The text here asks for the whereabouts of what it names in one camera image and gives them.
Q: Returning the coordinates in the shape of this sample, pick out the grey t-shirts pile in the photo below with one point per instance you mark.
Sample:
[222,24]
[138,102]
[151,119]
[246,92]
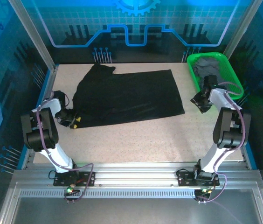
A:
[203,67]

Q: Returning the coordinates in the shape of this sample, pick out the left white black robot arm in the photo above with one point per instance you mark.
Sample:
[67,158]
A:
[52,107]

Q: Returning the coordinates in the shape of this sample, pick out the black t-shirt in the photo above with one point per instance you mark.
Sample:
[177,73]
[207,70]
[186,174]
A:
[126,100]

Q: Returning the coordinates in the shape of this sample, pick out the grey metal front panel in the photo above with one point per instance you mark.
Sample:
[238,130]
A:
[131,211]

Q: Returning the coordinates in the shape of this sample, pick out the aluminium mounting rail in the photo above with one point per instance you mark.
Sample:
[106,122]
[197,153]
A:
[136,175]

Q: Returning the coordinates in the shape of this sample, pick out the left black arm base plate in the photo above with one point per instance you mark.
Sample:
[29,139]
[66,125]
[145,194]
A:
[61,180]

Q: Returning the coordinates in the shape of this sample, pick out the aluminium frame post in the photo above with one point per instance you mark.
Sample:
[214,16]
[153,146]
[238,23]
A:
[241,30]
[36,37]

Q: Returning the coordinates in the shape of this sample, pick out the green plastic basket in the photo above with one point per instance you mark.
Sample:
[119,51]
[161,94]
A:
[231,74]

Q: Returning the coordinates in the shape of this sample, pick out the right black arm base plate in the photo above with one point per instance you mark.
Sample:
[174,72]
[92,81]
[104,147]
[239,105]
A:
[185,178]

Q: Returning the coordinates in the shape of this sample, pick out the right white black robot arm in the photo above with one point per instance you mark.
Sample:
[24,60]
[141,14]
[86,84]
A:
[220,98]

